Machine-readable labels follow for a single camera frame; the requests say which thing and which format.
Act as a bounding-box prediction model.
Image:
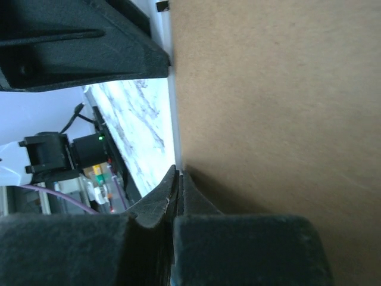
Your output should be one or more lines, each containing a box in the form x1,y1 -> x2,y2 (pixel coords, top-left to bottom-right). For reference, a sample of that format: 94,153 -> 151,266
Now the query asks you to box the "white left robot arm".
1,1 -> 170,186

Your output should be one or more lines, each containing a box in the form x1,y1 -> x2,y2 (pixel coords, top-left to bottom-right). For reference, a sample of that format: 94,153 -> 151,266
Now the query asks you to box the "brown backing board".
170,1 -> 380,285

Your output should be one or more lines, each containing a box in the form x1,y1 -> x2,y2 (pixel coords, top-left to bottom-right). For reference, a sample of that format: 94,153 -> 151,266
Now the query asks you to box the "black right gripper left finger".
1,166 -> 179,285

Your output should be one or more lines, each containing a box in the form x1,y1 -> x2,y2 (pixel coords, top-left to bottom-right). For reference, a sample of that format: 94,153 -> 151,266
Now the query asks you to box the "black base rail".
92,106 -> 142,206

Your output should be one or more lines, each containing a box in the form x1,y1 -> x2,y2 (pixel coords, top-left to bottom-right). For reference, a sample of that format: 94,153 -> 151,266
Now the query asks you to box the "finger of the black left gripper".
1,0 -> 170,92

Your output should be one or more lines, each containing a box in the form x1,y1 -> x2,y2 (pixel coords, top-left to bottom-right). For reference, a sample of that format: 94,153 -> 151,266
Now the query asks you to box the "white picture frame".
151,1 -> 183,171

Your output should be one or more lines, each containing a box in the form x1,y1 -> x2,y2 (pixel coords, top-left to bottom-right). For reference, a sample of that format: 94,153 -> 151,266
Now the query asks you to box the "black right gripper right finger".
172,172 -> 334,285

